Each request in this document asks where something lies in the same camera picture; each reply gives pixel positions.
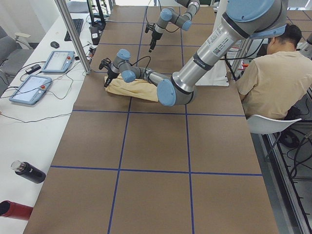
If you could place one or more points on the brown paper table cover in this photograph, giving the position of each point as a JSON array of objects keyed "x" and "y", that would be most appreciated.
[{"x": 130, "y": 166}]

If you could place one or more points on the white plastic chair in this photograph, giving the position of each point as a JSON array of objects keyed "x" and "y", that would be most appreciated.
[{"x": 263, "y": 125}]

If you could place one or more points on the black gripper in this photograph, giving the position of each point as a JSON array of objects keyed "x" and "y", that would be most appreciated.
[
  {"x": 153, "y": 37},
  {"x": 111, "y": 72}
]

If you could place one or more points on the black camera mount wrist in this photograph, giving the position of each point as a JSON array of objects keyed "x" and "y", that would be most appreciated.
[
  {"x": 150, "y": 27},
  {"x": 105, "y": 63}
]

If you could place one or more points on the red bottle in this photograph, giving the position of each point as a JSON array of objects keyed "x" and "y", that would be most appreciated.
[{"x": 14, "y": 210}]

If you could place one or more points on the beige long-sleeve graphic shirt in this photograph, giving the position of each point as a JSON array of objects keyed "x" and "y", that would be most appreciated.
[{"x": 138, "y": 89}]

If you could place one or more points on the black insulated water bottle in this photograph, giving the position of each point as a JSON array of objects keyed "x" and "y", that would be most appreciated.
[{"x": 28, "y": 171}]

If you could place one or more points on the teach pendant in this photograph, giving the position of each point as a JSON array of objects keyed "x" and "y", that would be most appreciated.
[
  {"x": 31, "y": 90},
  {"x": 58, "y": 62}
]

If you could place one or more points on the aluminium frame post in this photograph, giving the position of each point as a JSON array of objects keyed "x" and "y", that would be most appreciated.
[{"x": 65, "y": 14}]

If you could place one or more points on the far teach pendant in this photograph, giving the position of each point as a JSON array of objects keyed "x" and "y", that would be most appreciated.
[{"x": 58, "y": 62}]

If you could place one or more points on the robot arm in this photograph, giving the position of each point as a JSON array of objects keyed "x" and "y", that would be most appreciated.
[
  {"x": 242, "y": 19},
  {"x": 167, "y": 15}
]

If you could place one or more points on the black computer mouse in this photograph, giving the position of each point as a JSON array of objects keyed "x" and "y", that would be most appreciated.
[{"x": 54, "y": 44}]

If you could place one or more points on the person in beige shirt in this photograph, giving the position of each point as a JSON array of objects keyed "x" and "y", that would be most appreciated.
[{"x": 272, "y": 84}]

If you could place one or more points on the black machine with label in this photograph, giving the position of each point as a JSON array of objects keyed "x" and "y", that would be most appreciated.
[{"x": 98, "y": 22}]

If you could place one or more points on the near teach pendant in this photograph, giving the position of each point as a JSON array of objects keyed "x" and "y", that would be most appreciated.
[{"x": 31, "y": 90}]

